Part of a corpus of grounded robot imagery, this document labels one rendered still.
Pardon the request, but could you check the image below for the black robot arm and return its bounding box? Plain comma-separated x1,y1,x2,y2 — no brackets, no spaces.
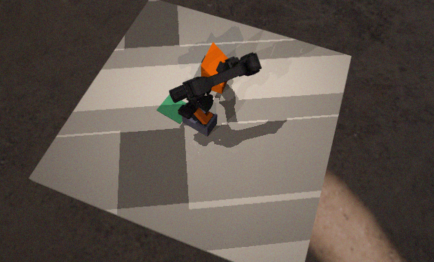
169,52,262,112

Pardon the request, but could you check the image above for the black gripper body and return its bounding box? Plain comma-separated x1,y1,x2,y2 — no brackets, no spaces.
178,90,211,119

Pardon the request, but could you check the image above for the orange l-shaped part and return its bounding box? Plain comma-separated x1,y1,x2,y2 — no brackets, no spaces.
194,108,213,124

